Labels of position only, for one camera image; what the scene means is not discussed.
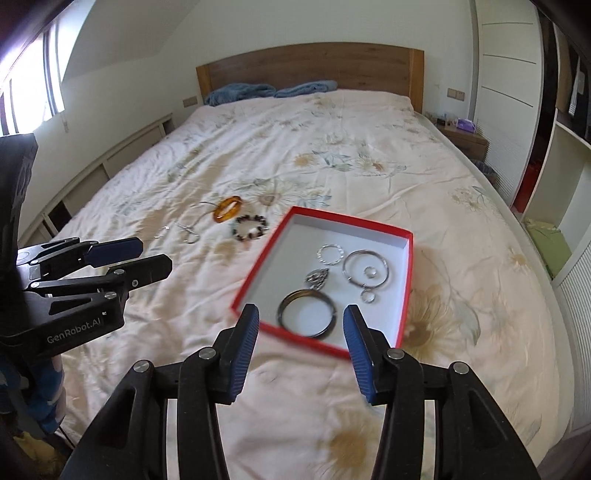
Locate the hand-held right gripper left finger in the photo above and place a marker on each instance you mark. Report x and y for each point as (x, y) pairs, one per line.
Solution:
(243, 353)

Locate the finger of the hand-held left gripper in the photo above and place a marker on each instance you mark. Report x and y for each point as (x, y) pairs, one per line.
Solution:
(115, 251)
(138, 272)

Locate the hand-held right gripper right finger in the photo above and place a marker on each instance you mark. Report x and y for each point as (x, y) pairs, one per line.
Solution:
(358, 353)

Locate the dark brown bangle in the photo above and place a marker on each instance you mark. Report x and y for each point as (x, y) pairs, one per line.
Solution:
(280, 314)

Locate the plain silver bangle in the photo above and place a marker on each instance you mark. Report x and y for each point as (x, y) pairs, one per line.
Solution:
(345, 270)

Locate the red jewelry box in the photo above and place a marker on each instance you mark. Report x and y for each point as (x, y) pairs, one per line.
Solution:
(295, 240)

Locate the amber bangle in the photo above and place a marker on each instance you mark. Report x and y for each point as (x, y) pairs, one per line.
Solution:
(221, 214)

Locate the window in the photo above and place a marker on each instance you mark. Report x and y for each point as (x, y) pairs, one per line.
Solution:
(32, 83)

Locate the blue pillow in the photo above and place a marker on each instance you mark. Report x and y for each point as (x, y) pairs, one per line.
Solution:
(240, 93)
(307, 87)

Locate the floral bedspread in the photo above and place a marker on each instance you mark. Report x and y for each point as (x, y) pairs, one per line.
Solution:
(323, 152)

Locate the green cloth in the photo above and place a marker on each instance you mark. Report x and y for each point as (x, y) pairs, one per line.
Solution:
(549, 244)

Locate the wooden nightstand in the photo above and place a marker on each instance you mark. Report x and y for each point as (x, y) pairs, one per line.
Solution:
(466, 141)

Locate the purple tissue box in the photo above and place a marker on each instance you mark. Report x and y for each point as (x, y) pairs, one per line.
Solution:
(465, 125)

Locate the wooden headboard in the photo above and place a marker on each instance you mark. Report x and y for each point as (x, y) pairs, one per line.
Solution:
(314, 69)

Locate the white wardrobe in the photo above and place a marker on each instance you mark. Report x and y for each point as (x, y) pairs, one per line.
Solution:
(512, 92)

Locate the wall socket plate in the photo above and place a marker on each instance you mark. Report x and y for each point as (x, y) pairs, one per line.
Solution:
(190, 101)
(455, 94)

